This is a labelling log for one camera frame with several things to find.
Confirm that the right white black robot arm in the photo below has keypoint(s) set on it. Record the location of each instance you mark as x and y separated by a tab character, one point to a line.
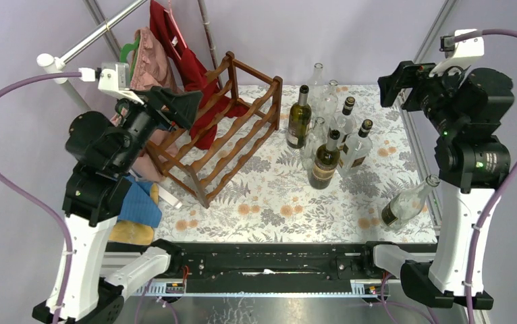
465	108

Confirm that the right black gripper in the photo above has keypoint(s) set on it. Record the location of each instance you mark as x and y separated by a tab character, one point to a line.
404	76

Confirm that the clear bottle black cap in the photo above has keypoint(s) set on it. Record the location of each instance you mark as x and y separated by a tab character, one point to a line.
355	150
344	121

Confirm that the yellow cloth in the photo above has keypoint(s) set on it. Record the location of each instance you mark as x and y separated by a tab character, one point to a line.
134	233

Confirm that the blue cloth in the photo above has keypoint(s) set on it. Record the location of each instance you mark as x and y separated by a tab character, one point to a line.
138	206

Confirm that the brown wooden wine rack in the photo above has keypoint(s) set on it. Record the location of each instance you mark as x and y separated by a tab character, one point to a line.
204	165

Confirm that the green clothes hanger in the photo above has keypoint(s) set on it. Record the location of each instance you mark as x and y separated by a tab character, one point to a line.
128	52

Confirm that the clear bottle black cap front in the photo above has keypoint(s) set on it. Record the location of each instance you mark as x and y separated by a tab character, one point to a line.
355	150

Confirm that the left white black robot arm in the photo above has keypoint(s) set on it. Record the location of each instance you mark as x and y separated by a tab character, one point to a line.
94	196

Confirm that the green wine bottle brown label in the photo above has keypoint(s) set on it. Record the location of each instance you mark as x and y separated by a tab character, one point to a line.
325	162

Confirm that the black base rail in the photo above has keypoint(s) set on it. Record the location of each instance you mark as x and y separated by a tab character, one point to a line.
280	262

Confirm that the pink hanging garment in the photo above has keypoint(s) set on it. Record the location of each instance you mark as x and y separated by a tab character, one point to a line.
151	69

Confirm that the silver clothes rail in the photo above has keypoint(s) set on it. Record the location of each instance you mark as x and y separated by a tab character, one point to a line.
53	64

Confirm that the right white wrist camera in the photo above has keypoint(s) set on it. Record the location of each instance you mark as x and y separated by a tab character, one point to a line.
461	50

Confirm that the clear round bottle back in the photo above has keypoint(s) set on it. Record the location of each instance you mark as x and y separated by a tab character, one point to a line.
328	102

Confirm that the red hanging garment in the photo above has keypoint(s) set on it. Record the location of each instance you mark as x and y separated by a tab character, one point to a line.
191	70

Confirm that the clear tall bottle back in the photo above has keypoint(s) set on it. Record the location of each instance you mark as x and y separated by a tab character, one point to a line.
316	86

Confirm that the clear bottle black cap rear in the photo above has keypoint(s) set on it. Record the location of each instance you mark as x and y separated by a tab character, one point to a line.
344	121

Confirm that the clear square glass bottle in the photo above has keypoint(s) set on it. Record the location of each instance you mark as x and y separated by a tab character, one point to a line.
316	137

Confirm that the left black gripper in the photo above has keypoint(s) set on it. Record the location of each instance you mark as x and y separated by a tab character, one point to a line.
180	107

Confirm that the floral tablecloth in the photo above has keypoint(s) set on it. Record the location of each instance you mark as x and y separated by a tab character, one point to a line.
270	199

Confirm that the green wine bottle silver neck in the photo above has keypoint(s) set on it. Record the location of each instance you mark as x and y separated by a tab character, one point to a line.
299	120

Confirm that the clear bottle dark label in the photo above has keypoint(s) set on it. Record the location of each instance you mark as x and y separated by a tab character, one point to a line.
407	204

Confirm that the white slotted cable duct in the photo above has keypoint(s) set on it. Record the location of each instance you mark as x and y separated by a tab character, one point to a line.
263	288

